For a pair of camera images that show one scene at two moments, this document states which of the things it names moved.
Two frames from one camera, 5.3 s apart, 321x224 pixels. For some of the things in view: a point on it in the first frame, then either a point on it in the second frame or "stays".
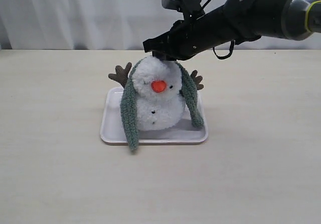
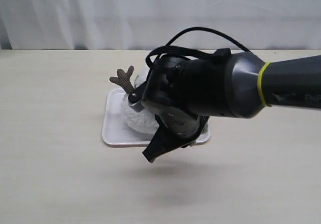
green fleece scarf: [129, 108] -> [205, 128]
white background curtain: [105, 16] stays
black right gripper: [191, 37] -> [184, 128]
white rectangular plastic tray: [113, 130] stays
